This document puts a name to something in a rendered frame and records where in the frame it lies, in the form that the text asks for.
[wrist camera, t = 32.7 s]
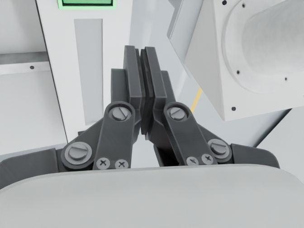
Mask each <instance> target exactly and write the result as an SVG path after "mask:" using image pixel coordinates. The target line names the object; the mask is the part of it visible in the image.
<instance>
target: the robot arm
mask: <svg viewBox="0 0 304 228"><path fill-rule="evenodd" d="M222 51H223V57H224V61H225V64H226V67H227V69H228V71H229V73H230V75H231V76H232V78H233V79H234V80H235V81H236V82H237V83H238V84H239V85H240V86H241V87H242V88H244V89H245V90H247V91H249V92H251V93H256V94H270V93H274V92H276V91H278V90H280V89H282V88H283V87H284V86H286V85H287V83H288V82H289V81H290V80H291V78H292V77H293V75H294V74H295V72H302V71H304V0H285V1H282V0H240V1H239V2H238V3H237V4H236V5H235V6H234V7H233V8H232V10H231V11H230V12H229V14H228V16H227V18H226V21H225V24H224V27H223V34H222ZM110 93H111V103H110V104H108V105H107V106H106V109H105V111H104V117H103V118H101V119H100V120H99V121H97V122H96V123H95V124H93V125H92V126H90V127H89V128H88V129H87V130H85V131H84V132H83V133H81V134H80V135H79V136H77V137H76V138H75V139H73V140H72V141H70V142H69V143H68V144H67V145H66V146H65V147H64V148H61V149H57V150H56V149H55V148H52V149H47V150H43V151H39V152H33V153H29V154H24V155H20V156H16V157H10V158H7V159H5V160H3V161H1V162H0V228H304V184H303V183H302V182H301V181H300V180H299V179H298V178H297V177H296V176H294V175H293V174H291V173H289V172H287V171H284V170H282V169H280V166H279V163H278V160H277V158H276V157H275V155H274V154H273V153H271V152H270V151H268V150H265V149H261V148H256V147H249V146H244V145H239V144H234V143H231V144H230V145H228V143H226V142H225V141H224V140H223V139H221V138H220V137H218V136H217V135H215V134H214V133H212V132H210V131H209V130H207V129H206V128H204V127H203V126H201V125H200V124H198V123H197V122H196V120H195V118H194V116H193V114H192V112H191V110H190V109H189V107H188V106H186V105H185V104H183V103H180V102H176V99H175V95H174V91H173V88H172V85H171V80H170V77H169V73H168V71H161V70H160V65H159V61H158V58H157V53H156V49H155V47H145V48H144V49H141V52H140V55H139V49H138V48H135V46H131V45H125V46H124V57H123V69H118V68H111V83H110ZM140 129H141V134H142V135H145V141H146V140H149V141H150V142H151V143H153V148H154V152H155V154H156V157H157V161H158V164H159V167H146V168H131V160H132V149H133V144H134V143H135V142H136V141H137V139H138V135H139V132H140Z"/></svg>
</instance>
